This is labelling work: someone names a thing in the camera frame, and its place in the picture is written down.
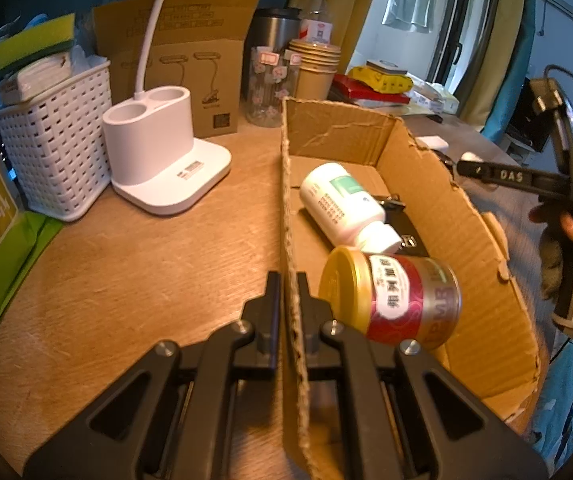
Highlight white tissue pack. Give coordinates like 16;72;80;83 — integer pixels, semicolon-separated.
0;55;74;103

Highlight yellow packet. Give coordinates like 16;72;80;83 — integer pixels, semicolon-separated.
349;66;414;93

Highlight black television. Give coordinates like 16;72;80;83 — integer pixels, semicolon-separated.
507;79;567;152

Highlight narrow yellow curtain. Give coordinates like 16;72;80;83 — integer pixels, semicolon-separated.
479;0;527;128

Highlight glass jar with labels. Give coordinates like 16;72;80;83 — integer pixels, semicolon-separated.
245;46;301;128

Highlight white desk lamp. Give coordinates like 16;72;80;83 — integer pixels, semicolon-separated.
102;0;232;217

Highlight white medicine bottle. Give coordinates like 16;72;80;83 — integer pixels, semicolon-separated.
299;162;401;255

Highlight clear water bottle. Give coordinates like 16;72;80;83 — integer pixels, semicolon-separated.
299;0;335;46

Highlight white woven plastic basket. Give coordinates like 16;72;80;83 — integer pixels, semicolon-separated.
0;62;112;222

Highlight wide yellow curtain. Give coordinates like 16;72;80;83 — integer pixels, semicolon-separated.
289;0;385;68

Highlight narrow teal curtain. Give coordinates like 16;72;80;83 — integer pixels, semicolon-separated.
481;0;542;136

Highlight red gold-lidded can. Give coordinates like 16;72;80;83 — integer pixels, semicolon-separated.
318;245;462;352

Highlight white round device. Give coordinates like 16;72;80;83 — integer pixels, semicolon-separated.
365;59;410;75

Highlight white carton boxes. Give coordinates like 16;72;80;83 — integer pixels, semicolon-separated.
409;77;462;113

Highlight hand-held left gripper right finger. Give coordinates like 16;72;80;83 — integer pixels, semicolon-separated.
297;271;550;480

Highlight steel thermos mug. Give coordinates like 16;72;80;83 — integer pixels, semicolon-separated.
251;7;303;56

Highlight yellow green sponge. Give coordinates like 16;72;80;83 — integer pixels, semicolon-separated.
0;13;77;73

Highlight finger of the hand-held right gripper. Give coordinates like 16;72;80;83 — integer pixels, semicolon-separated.
457;159;492;183

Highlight stack of brown paper cups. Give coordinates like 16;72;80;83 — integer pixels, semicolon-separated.
286;39;342;101

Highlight black car key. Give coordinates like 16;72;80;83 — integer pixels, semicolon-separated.
374;194;430;261

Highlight cardboard box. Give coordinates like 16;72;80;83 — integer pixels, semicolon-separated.
280;96;542;480

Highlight sliding glass door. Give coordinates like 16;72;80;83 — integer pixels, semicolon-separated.
357;0;502;86

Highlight blue bedding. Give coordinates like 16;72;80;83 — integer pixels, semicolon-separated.
531;340;573;461

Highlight brown lamp carton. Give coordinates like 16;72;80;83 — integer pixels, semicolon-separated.
91;0;261;140

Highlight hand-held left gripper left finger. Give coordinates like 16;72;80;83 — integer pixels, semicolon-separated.
22;270;283;480

